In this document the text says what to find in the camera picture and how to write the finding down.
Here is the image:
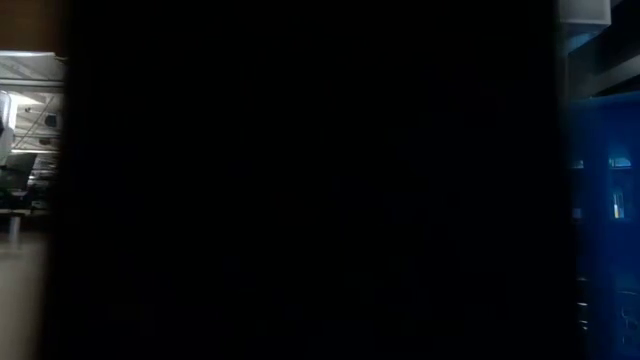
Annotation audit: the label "wooden shelf board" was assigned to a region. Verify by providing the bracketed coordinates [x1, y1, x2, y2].
[0, 0, 69, 52]

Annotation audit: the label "black metal shelf frame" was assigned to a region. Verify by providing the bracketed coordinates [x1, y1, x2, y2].
[42, 0, 584, 360]

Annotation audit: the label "blue plastic basket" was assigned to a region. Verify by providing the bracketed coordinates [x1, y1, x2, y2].
[564, 92, 640, 360]

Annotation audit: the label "wooden workbench grey legs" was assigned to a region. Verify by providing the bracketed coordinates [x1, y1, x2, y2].
[0, 207, 51, 249]

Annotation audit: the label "black monitor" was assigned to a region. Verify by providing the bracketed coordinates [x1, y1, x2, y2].
[0, 152, 39, 190]

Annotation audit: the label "black window frame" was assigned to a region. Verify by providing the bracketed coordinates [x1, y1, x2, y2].
[567, 0, 640, 99]

